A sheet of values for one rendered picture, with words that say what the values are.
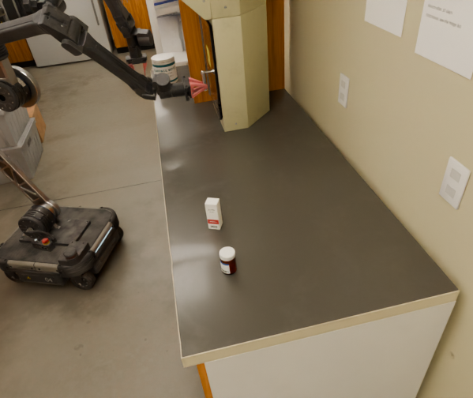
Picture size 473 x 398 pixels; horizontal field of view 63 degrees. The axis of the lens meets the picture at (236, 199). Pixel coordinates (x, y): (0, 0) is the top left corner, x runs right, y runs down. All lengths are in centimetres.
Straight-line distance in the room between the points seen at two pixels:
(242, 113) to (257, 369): 108
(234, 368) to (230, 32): 118
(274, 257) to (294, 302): 17
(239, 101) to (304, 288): 94
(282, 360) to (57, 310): 168
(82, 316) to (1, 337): 43
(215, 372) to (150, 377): 105
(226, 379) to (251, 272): 28
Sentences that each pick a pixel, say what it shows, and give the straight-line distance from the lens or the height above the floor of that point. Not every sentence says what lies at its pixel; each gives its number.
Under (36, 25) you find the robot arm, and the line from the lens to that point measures 149.
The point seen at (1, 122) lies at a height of 55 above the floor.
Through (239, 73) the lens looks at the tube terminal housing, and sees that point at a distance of 166.
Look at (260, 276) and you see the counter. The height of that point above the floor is 94.
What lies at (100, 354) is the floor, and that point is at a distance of 220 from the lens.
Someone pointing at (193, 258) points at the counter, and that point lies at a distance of 114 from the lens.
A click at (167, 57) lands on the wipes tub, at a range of 235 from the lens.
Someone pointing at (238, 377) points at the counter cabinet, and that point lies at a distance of 107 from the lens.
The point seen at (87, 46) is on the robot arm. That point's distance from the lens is 151.
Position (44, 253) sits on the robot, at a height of 24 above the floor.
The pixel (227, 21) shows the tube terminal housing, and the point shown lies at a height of 139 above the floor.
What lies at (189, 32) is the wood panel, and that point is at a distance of 197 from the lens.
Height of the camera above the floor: 175
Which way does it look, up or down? 37 degrees down
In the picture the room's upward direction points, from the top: 6 degrees counter-clockwise
